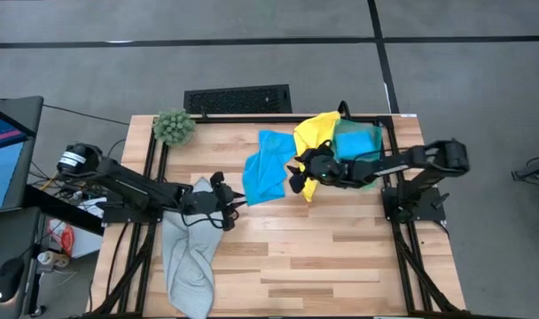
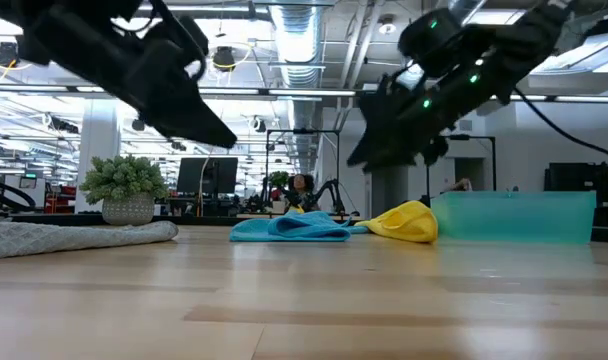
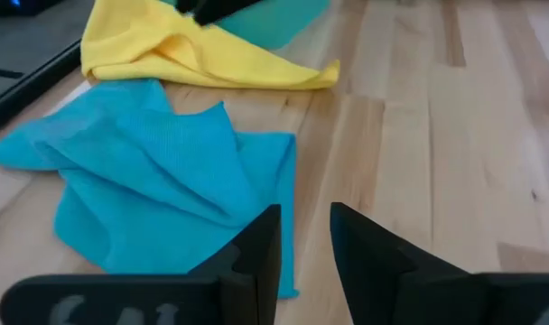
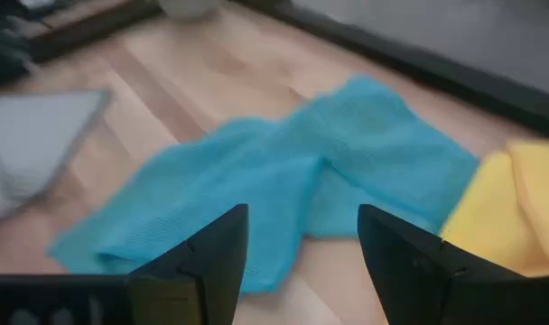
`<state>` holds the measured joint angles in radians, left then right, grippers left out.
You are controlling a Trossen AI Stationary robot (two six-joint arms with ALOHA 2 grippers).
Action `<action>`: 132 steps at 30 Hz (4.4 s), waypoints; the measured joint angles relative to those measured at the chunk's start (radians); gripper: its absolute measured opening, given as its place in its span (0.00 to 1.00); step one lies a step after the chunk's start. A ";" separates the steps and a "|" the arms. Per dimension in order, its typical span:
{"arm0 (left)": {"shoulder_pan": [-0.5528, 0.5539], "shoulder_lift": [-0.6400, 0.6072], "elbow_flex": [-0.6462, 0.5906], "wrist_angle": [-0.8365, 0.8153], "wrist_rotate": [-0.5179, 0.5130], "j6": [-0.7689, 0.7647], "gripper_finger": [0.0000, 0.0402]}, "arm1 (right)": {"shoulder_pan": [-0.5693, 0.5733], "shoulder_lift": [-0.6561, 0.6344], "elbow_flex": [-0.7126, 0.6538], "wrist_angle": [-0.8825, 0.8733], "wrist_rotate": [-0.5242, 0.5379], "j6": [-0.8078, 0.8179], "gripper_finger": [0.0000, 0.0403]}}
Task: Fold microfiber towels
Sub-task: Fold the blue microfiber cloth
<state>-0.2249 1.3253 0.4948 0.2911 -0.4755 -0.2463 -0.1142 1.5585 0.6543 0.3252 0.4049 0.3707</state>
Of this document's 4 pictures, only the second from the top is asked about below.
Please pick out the person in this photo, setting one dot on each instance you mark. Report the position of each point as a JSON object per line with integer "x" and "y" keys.
{"x": 463, "y": 185}
{"x": 300, "y": 187}

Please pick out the yellow microfiber towel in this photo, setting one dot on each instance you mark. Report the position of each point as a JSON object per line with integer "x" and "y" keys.
{"x": 409, "y": 222}

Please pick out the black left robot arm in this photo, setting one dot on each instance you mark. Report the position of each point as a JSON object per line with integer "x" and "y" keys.
{"x": 49, "y": 30}

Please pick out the small green plant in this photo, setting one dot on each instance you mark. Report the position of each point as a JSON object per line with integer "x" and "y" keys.
{"x": 279, "y": 179}

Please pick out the black background robot arm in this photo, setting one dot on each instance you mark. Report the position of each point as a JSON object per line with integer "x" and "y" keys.
{"x": 331, "y": 192}

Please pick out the silver ventilation duct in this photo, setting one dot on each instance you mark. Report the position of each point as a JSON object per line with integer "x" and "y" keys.
{"x": 296, "y": 50}

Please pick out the black ceiling-mounted camera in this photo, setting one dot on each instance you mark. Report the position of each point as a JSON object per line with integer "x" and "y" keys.
{"x": 224, "y": 59}

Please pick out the black gantry frame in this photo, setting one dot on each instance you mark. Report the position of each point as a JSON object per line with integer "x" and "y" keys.
{"x": 304, "y": 131}
{"x": 474, "y": 137}

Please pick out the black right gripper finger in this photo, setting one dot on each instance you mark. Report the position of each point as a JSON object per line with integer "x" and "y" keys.
{"x": 384, "y": 152}

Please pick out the green potted plant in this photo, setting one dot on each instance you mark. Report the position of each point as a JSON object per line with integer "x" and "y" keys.
{"x": 124, "y": 185}

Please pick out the teal translucent plastic bin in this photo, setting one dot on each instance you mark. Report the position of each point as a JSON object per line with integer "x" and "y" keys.
{"x": 514, "y": 217}

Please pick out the black cabinet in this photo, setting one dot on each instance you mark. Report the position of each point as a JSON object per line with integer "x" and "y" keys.
{"x": 584, "y": 192}

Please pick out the black background monitor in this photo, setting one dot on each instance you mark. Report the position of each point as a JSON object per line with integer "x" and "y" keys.
{"x": 206, "y": 175}

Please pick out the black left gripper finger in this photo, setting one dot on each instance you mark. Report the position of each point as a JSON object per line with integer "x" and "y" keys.
{"x": 204, "y": 127}

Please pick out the grey microfiber towel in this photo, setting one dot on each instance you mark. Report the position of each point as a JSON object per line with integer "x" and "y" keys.
{"x": 59, "y": 237}

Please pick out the blue microfiber towel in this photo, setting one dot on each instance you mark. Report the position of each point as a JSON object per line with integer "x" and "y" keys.
{"x": 294, "y": 227}

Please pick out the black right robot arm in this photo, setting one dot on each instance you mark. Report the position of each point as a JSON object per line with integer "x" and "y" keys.
{"x": 509, "y": 35}

